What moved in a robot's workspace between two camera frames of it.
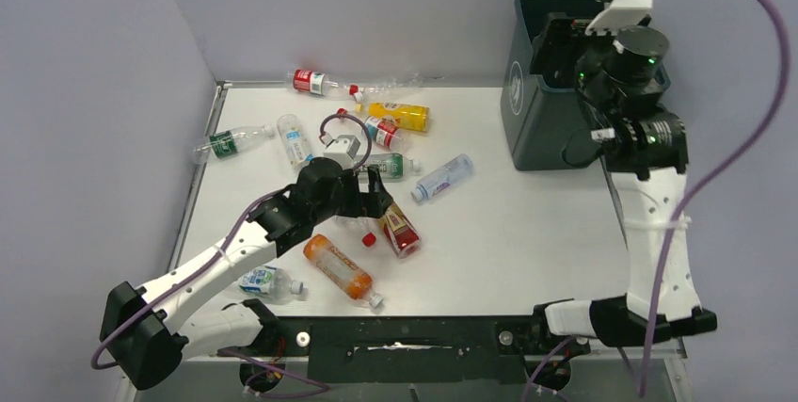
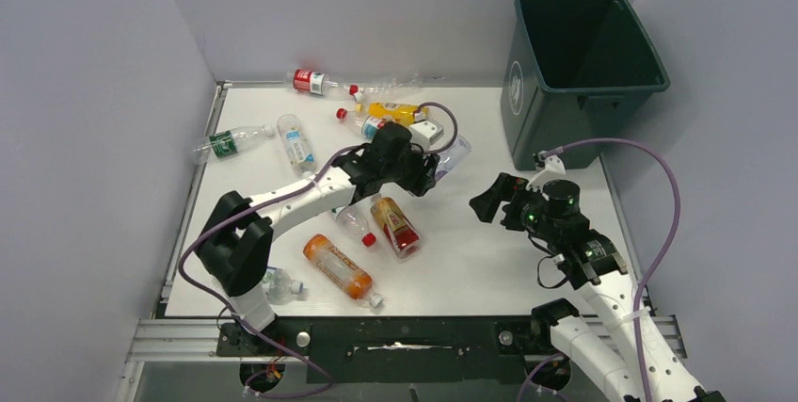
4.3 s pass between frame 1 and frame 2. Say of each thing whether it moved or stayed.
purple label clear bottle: moved
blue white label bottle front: stayed
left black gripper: moved
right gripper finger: moved
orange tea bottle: stayed
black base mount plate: stayed
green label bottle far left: stayed
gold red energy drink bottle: stayed
